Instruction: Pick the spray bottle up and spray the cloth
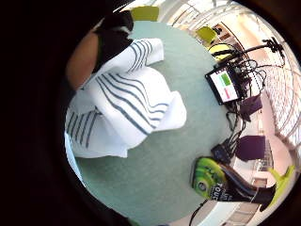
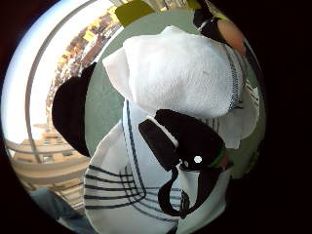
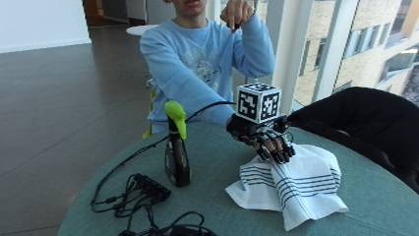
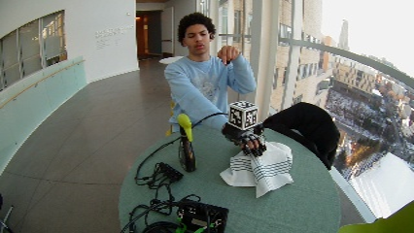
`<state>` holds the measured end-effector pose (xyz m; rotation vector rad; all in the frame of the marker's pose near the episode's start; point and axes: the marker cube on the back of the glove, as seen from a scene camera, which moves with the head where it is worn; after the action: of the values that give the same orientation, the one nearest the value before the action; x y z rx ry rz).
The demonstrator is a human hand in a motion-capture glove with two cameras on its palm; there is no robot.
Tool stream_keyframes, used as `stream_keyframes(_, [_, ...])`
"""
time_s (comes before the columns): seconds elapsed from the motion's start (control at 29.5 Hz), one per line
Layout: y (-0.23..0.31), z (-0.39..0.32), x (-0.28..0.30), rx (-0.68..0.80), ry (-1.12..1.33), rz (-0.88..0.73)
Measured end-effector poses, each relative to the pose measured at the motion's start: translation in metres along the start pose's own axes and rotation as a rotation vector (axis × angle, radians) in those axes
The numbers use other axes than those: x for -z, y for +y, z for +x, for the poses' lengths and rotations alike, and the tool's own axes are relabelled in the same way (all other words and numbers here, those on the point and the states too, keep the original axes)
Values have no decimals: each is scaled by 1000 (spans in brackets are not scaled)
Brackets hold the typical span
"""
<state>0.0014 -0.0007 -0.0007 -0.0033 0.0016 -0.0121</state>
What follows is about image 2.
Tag yellow-green chair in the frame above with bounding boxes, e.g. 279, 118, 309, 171
114, 0, 156, 28

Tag white striped cloth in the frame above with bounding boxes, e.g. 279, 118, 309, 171
83, 24, 261, 234

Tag black chair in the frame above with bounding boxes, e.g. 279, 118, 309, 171
51, 61, 98, 158

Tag grey metal railing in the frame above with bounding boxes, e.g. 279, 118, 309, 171
24, 0, 98, 165

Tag distant town houses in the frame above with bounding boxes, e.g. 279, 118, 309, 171
45, 5, 123, 111

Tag person's leg in jeans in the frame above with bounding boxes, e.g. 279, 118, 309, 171
30, 187, 97, 234

